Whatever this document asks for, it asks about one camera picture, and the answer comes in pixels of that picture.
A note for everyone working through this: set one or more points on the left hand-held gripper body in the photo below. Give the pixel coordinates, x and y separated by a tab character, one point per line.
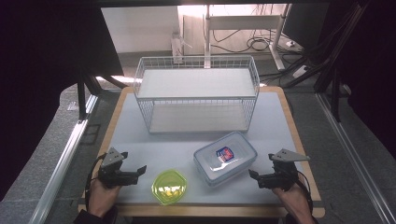
115	178

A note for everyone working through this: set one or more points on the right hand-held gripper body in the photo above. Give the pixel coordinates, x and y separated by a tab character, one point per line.
281	179

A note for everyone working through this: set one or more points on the green-lidded clear plastic container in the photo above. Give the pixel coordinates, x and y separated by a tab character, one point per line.
169	187

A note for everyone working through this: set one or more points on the person's right hand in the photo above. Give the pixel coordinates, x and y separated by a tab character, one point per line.
294	200

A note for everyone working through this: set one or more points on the person's left hand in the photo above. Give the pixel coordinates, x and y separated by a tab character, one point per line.
101	199

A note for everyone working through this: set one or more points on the clear rectangular lidded food box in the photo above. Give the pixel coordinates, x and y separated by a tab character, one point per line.
211	163

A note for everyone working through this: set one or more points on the black metal stand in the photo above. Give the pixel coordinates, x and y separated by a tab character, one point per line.
335	93
82	96

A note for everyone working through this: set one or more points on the white power adapter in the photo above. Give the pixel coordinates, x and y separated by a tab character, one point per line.
300	71

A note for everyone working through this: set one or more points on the white power strip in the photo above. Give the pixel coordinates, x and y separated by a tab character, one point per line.
176	46

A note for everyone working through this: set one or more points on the dark monitor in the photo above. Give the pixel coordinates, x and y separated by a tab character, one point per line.
303	25

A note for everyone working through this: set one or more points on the aluminium rail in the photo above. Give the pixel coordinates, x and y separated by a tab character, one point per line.
351	146
62	161

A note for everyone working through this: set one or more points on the white desk frame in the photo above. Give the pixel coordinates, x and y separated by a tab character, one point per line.
243	22

